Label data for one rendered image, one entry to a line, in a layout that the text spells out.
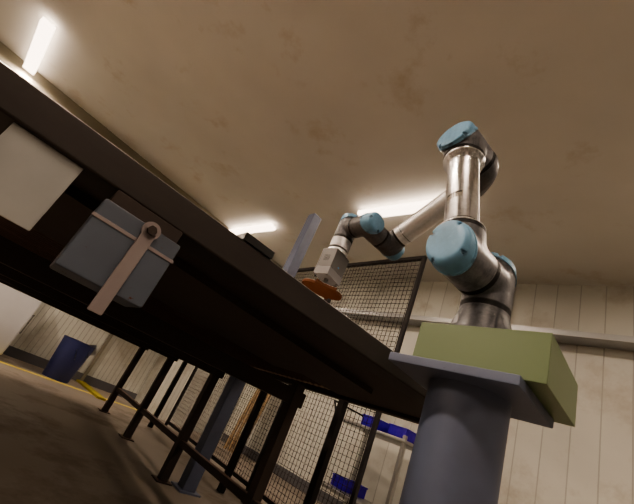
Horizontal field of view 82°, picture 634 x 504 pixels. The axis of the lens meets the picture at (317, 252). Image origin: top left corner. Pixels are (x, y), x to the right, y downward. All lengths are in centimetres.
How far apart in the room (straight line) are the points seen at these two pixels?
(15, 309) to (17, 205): 503
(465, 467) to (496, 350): 22
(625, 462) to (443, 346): 360
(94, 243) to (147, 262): 8
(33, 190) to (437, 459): 81
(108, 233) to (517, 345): 75
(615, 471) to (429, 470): 360
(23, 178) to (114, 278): 18
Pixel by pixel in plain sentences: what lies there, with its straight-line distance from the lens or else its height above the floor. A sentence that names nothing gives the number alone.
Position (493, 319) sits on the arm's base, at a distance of 91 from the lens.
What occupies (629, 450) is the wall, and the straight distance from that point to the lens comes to 439.
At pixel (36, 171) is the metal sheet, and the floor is 81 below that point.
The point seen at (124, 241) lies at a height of 79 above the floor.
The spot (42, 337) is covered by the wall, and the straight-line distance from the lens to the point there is 657.
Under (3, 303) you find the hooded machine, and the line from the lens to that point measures 566.
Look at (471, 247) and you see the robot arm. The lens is 86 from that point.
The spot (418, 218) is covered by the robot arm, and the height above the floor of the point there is 139.
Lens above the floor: 65
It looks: 25 degrees up
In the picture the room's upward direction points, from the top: 24 degrees clockwise
